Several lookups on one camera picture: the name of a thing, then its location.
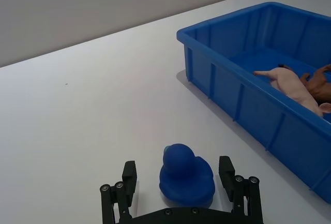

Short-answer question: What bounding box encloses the blue rubber duck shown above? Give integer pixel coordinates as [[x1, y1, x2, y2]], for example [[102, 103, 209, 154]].
[[159, 143, 215, 206]]

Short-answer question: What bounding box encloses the blue plastic bin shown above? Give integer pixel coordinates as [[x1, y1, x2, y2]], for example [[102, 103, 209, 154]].
[[176, 1, 331, 201]]

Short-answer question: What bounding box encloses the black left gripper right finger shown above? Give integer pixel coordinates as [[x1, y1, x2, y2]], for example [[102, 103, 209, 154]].
[[218, 156, 264, 224]]

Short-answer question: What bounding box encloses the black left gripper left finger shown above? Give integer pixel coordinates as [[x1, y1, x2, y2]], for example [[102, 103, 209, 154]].
[[100, 160, 138, 224]]

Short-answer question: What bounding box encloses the pink toy pig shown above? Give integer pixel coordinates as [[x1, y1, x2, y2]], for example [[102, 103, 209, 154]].
[[253, 67, 331, 117]]

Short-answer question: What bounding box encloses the brown toy animal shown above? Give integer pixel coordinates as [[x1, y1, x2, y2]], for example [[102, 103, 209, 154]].
[[299, 64, 331, 104]]

